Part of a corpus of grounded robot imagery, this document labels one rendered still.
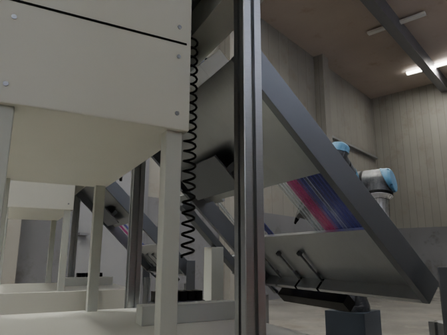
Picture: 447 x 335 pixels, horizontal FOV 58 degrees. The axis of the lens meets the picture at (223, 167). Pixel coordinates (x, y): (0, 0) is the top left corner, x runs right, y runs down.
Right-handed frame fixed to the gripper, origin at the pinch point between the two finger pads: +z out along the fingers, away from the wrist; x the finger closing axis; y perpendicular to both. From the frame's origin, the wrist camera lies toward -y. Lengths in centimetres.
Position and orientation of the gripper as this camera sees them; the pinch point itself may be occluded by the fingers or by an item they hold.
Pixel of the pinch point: (304, 220)
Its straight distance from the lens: 146.3
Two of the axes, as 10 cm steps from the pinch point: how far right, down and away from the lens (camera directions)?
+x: -4.6, 1.9, 8.7
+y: 7.7, 5.7, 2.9
